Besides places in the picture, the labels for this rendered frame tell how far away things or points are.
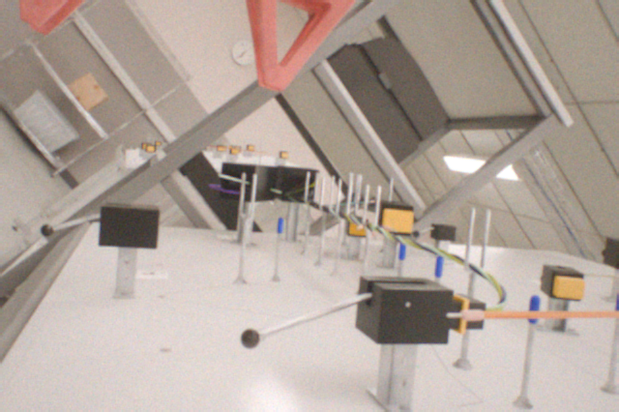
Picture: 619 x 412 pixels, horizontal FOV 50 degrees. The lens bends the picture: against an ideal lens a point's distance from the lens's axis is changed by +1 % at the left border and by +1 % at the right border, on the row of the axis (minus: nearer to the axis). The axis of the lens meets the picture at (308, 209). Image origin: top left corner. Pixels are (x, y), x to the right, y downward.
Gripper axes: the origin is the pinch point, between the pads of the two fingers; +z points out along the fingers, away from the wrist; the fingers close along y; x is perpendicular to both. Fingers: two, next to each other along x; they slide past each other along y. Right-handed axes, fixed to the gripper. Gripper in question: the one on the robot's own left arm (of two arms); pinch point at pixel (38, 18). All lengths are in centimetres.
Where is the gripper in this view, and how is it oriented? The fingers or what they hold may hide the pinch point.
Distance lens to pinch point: 60.7
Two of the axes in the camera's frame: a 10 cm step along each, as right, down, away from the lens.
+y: -2.5, -1.4, 9.6
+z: -4.0, 9.2, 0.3
